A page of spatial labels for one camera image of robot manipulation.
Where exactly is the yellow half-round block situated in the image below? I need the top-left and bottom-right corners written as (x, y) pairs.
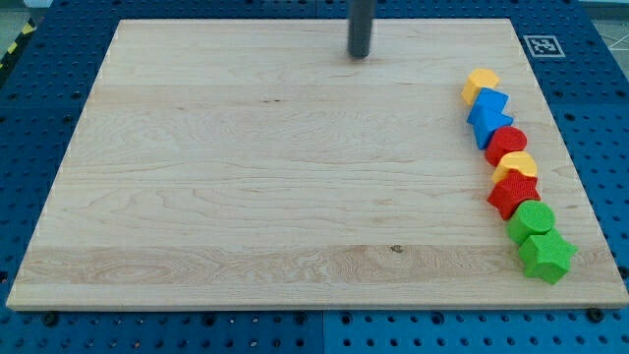
top-left (491, 151), bottom-right (538, 184)

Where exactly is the green cylinder block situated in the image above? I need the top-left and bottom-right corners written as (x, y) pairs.
top-left (506, 200), bottom-right (555, 245)

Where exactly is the white fiducial marker tag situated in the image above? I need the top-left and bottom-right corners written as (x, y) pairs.
top-left (523, 34), bottom-right (565, 58)

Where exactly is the blue cube block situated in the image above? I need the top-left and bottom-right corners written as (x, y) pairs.
top-left (466, 88), bottom-right (509, 125)

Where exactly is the green star block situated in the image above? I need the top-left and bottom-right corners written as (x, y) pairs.
top-left (518, 228), bottom-right (579, 284)

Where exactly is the red star block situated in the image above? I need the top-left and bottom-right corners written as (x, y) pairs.
top-left (487, 170), bottom-right (541, 220)

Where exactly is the yellow hexagon block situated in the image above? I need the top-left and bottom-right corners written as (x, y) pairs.
top-left (461, 68), bottom-right (500, 106)

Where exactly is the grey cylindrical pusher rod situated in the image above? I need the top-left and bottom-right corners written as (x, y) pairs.
top-left (347, 0), bottom-right (375, 59)

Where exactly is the red cylinder block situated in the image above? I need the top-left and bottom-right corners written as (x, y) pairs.
top-left (485, 126), bottom-right (528, 166)

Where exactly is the light wooden board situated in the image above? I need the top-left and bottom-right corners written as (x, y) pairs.
top-left (7, 19), bottom-right (628, 312)

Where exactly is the blue triangle block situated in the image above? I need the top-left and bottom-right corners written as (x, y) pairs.
top-left (471, 107), bottom-right (514, 149)

